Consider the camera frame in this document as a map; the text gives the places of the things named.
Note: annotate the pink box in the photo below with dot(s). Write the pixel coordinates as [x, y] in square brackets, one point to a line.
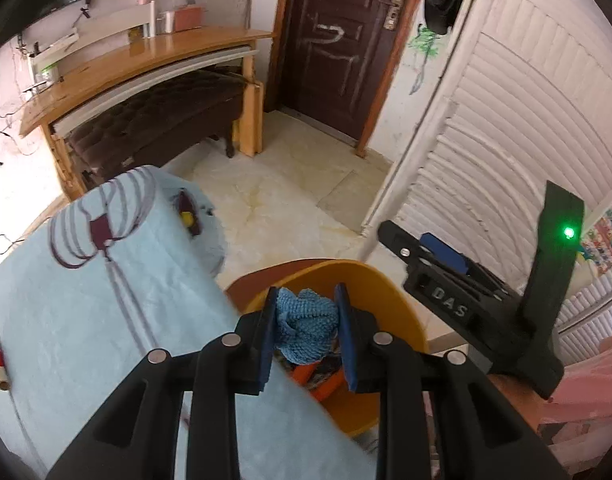
[188, 17]

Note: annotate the colourful cartoon poster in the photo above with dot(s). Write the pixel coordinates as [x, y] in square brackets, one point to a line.
[606, 240]

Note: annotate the person's right forearm pink sleeve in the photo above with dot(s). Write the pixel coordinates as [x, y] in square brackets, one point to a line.
[586, 400]

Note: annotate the long plain orange box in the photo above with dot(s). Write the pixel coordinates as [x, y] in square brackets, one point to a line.
[331, 390]

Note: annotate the metal door lock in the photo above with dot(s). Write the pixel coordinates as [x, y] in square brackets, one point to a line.
[393, 10]

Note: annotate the wooden desk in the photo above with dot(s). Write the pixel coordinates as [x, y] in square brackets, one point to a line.
[136, 55]

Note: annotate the dark brown door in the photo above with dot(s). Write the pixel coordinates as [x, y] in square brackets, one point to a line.
[331, 60]

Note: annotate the black tufted bench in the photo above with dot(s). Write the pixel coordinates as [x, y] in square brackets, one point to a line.
[161, 115]

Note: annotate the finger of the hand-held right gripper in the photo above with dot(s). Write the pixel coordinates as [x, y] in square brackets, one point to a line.
[401, 242]
[446, 255]

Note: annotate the white rail under desk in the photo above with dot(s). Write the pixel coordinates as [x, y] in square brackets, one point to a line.
[161, 72]

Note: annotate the person's right hand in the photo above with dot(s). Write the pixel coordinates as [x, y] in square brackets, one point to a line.
[521, 405]

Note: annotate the blue knitted cloth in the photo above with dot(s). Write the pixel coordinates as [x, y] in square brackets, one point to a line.
[306, 325]

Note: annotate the yellow plastic bin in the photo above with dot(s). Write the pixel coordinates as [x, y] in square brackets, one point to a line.
[386, 300]

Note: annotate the small white container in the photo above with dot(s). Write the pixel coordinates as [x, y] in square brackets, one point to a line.
[164, 22]

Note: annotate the green and white jar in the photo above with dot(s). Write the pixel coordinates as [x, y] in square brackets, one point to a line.
[48, 71]

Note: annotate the light blue printed tablecloth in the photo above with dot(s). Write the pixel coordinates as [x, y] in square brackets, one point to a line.
[111, 310]

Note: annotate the white louvered door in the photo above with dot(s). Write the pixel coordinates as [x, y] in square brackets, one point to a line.
[511, 110]

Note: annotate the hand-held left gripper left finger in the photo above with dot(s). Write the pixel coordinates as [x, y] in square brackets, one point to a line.
[267, 340]

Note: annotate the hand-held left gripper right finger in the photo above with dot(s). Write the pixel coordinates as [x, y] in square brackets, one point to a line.
[347, 345]

